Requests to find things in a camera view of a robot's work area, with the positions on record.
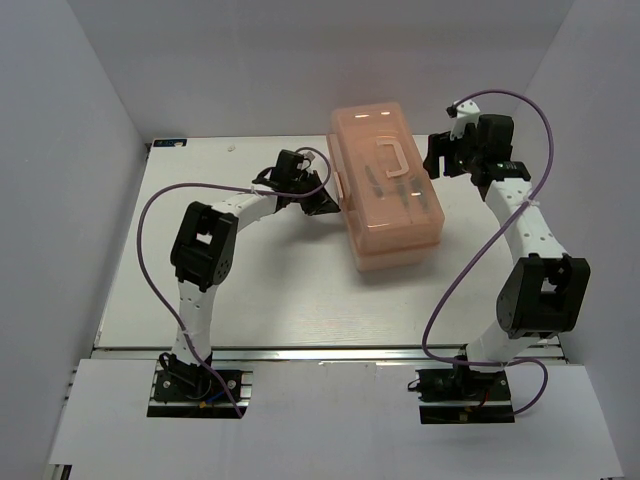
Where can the small green-black screwdriver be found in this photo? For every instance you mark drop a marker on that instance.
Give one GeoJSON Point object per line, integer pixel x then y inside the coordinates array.
{"type": "Point", "coordinates": [376, 186]}

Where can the pink plastic toolbox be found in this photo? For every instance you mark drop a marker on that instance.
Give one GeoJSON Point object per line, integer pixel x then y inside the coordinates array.
{"type": "Point", "coordinates": [382, 234]}

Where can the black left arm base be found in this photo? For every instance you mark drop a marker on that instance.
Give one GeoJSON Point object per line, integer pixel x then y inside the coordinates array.
{"type": "Point", "coordinates": [171, 397]}

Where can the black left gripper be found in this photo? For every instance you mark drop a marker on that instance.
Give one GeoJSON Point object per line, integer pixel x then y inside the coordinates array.
{"type": "Point", "coordinates": [323, 204]}

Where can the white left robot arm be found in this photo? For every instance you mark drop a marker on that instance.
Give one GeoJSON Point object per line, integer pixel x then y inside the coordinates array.
{"type": "Point", "coordinates": [203, 251]}

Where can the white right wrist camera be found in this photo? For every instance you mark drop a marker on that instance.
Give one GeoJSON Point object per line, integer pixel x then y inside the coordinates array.
{"type": "Point", "coordinates": [462, 113]}

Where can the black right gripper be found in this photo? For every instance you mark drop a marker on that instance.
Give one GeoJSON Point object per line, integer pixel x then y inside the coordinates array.
{"type": "Point", "coordinates": [441, 146]}

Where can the green-black precision screwdriver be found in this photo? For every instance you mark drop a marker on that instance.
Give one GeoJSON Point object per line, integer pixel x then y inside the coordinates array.
{"type": "Point", "coordinates": [402, 193]}

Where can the silver ratchet wrench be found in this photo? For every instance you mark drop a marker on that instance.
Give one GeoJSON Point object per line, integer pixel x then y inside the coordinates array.
{"type": "Point", "coordinates": [415, 191]}

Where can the blue label sticker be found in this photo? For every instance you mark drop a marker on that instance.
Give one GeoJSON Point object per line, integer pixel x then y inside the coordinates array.
{"type": "Point", "coordinates": [169, 143]}

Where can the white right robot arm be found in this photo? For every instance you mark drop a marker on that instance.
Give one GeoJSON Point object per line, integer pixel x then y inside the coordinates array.
{"type": "Point", "coordinates": [543, 294]}

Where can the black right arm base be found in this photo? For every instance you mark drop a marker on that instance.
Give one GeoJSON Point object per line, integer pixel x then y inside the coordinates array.
{"type": "Point", "coordinates": [460, 396]}

